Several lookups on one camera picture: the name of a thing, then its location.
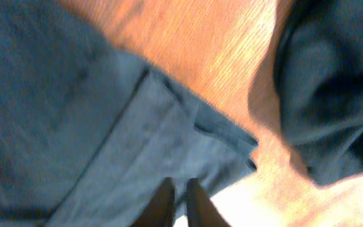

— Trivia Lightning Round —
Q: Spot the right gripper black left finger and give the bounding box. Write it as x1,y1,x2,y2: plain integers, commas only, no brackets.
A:
130,177,176,227

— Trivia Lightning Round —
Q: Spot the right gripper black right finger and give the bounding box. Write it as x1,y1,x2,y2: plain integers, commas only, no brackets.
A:
187,178,230,227

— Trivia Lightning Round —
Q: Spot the dark teal t-shirt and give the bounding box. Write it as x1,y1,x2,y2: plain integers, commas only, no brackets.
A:
0,1,257,226

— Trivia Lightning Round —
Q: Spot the black garment pile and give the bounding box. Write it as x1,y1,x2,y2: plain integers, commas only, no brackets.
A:
274,0,363,186

